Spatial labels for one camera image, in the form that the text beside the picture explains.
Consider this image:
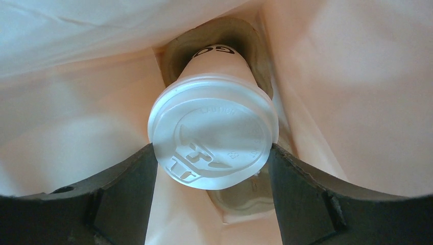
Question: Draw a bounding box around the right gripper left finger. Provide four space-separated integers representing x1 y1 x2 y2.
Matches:
1 144 157 244

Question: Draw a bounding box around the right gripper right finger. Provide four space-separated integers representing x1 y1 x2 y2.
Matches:
268 144 432 244

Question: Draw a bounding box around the lidded white coffee cup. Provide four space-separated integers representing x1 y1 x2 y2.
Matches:
148 44 279 190

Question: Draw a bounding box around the orange paper bag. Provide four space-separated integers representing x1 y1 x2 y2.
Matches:
1 1 432 244

